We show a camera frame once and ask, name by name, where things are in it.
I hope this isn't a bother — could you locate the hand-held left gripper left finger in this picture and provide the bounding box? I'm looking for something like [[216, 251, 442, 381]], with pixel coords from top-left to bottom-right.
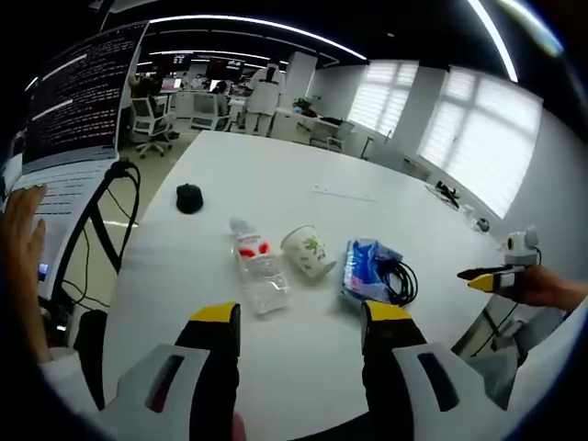
[[115, 300, 243, 441]]

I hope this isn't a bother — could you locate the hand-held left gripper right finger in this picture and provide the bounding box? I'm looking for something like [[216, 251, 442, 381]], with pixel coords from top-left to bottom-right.
[[360, 300, 480, 441]]

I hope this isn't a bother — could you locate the blue tissue packet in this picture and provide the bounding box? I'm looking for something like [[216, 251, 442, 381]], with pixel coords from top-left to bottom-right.
[[338, 236, 406, 310]]

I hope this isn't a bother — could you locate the clear plastic water bottle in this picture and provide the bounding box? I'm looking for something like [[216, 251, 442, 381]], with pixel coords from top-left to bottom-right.
[[228, 216, 294, 318]]

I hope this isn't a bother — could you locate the white paper cup green print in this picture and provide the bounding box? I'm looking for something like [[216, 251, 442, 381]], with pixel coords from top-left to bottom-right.
[[279, 224, 338, 281]]

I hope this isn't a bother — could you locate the black computer mouse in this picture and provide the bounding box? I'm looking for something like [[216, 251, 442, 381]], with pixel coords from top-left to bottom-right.
[[175, 182, 206, 215]]

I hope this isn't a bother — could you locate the person's right hand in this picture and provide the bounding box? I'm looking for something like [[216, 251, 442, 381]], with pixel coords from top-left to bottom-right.
[[513, 265, 570, 308]]

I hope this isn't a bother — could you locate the person's left hand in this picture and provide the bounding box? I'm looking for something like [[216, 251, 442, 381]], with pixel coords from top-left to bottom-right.
[[231, 410, 250, 441]]

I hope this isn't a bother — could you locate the black device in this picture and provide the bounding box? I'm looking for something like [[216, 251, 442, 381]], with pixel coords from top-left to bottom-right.
[[435, 179, 461, 209]]

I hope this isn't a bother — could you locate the window with white blinds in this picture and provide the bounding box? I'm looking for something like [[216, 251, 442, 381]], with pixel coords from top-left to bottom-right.
[[416, 67, 545, 221], [347, 61, 420, 139]]

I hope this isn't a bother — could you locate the white table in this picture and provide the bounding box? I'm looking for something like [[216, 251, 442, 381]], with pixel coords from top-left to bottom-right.
[[101, 130, 523, 441]]

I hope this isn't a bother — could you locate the black laptop stand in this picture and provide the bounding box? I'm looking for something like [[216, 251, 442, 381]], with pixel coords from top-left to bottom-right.
[[49, 158, 141, 411]]

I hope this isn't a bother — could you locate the ceiling strip light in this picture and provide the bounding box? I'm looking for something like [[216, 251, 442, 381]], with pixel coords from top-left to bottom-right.
[[146, 15, 369, 62], [467, 0, 520, 85]]

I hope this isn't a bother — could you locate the green potted plant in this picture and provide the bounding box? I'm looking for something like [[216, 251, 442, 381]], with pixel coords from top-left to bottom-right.
[[292, 96, 319, 117]]

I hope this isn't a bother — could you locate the open laptop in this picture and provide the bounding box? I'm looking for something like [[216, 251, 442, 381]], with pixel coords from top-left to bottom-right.
[[0, 20, 151, 231]]

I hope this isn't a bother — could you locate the thin black cable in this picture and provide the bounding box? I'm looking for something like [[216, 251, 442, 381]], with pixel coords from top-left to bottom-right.
[[60, 183, 140, 310]]

